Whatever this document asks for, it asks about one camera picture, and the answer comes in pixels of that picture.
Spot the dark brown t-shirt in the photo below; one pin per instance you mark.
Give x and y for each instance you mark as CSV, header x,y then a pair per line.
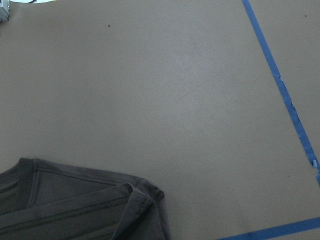
x,y
43,200

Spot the brown kraft paper cover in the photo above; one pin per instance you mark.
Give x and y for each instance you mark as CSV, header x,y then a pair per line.
x,y
174,91

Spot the aluminium frame post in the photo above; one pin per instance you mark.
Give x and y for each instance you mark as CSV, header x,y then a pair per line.
x,y
4,10

